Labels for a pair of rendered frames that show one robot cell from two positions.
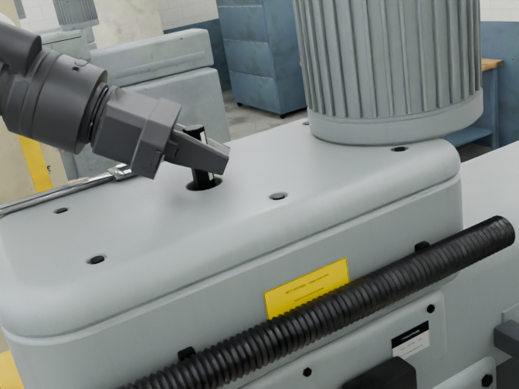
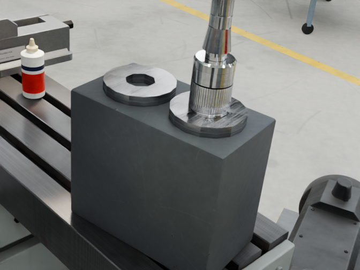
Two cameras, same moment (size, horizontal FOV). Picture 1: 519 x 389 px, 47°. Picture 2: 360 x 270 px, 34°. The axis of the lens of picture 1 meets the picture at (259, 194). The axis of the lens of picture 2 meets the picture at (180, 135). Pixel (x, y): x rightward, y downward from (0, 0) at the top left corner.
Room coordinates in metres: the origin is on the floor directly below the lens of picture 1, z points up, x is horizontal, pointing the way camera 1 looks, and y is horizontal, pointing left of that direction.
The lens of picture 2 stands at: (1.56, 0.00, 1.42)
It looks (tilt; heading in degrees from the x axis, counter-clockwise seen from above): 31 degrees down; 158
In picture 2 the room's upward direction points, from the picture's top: 6 degrees clockwise
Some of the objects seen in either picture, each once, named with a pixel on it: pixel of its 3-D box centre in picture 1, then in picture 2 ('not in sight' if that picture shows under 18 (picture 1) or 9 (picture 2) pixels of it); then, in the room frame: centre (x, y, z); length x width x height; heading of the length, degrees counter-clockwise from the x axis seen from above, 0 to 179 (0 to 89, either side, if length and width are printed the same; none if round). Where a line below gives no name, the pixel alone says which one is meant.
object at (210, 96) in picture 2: not in sight; (211, 87); (1.02, 0.25, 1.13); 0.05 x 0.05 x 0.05
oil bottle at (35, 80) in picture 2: not in sight; (32, 67); (0.58, 0.11, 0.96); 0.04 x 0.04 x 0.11
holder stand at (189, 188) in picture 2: not in sight; (166, 164); (0.98, 0.22, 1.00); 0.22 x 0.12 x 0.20; 35
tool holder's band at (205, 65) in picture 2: not in sight; (215, 61); (1.02, 0.25, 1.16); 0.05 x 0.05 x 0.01
